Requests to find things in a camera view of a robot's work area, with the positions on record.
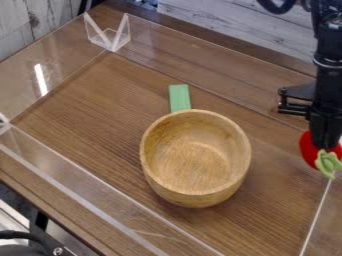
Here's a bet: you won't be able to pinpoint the black table leg clamp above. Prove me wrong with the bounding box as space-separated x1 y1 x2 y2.
30 210 78 256

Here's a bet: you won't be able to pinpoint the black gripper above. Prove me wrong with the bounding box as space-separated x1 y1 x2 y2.
279 59 342 150

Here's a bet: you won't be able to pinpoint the green rectangular block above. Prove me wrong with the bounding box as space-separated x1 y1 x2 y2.
169 84 192 112

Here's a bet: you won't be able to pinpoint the wooden bowl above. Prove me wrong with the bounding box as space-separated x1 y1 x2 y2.
140 109 252 208

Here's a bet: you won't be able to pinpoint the black cable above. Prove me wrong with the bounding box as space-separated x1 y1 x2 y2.
0 228 43 256

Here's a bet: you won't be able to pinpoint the red plush strawberry toy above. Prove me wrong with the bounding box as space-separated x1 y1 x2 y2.
300 131 342 180

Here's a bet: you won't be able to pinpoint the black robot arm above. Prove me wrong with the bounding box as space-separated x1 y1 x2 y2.
257 0 342 150

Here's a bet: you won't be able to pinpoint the clear acrylic corner bracket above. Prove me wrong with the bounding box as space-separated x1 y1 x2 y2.
83 13 132 52

